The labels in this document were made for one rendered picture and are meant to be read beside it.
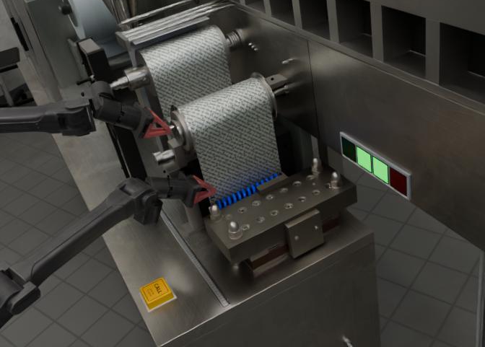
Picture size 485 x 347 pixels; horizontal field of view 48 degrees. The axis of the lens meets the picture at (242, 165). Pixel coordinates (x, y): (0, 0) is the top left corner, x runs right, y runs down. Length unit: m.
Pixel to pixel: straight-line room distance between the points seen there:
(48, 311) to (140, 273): 1.47
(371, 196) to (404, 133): 1.97
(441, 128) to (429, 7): 0.23
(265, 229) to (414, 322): 1.24
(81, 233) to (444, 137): 0.80
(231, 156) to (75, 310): 1.66
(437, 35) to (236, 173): 0.73
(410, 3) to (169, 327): 0.93
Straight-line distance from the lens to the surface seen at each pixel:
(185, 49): 1.62
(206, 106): 1.44
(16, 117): 1.40
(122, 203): 1.34
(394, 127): 1.21
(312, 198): 1.49
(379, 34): 1.15
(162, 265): 1.60
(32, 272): 1.25
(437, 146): 1.13
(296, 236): 1.45
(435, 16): 1.02
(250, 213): 1.47
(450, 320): 2.54
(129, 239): 1.73
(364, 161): 1.35
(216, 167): 1.49
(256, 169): 1.56
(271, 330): 1.56
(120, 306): 2.86
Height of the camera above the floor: 1.95
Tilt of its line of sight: 33 degrees down
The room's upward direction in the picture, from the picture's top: 12 degrees counter-clockwise
